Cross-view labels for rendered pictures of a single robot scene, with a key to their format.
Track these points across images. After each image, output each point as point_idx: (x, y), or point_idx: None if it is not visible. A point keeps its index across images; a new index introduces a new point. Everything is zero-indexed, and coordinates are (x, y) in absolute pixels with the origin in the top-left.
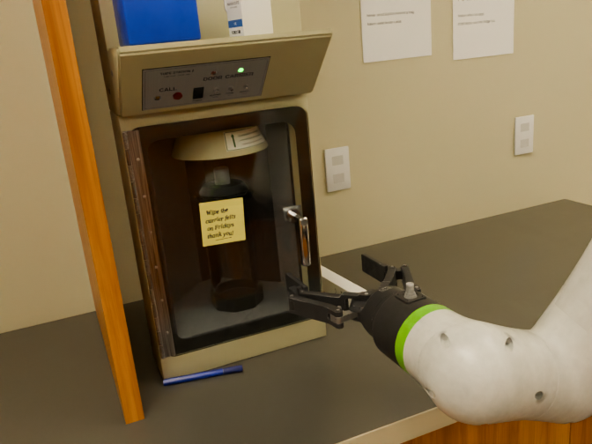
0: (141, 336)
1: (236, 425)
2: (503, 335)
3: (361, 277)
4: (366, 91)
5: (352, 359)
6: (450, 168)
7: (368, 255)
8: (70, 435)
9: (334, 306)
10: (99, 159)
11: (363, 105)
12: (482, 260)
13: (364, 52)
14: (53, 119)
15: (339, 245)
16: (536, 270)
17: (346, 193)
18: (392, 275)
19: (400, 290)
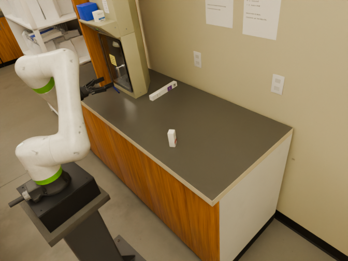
0: None
1: (99, 98)
2: None
3: (173, 95)
4: (207, 34)
5: (124, 104)
6: (238, 81)
7: (111, 82)
8: (97, 84)
9: (85, 85)
10: (147, 30)
11: (206, 40)
12: (194, 114)
13: (206, 19)
14: (139, 16)
15: (199, 85)
16: (187, 125)
17: (201, 69)
18: (99, 87)
19: (82, 88)
